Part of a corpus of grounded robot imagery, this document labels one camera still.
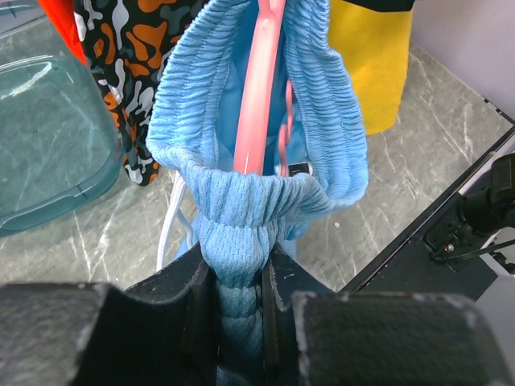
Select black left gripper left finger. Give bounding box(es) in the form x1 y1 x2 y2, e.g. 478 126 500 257
1 247 217 385

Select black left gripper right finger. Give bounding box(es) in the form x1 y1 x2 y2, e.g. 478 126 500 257
262 247 514 385

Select light blue shorts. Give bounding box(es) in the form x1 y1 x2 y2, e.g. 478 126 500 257
146 1 368 385

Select pink wavy hanger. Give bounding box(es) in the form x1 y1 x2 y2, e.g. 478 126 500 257
233 1 286 175

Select camouflage patterned shorts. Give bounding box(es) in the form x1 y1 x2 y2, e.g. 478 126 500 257
73 0 205 186

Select yellow shorts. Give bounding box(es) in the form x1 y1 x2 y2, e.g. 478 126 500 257
329 1 414 135

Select orange shorts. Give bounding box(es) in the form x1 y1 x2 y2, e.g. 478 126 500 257
38 0 86 65

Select teal plastic basin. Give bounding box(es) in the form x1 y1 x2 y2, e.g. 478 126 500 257
1 22 122 237

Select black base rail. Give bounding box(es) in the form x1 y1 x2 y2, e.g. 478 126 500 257
344 129 514 300

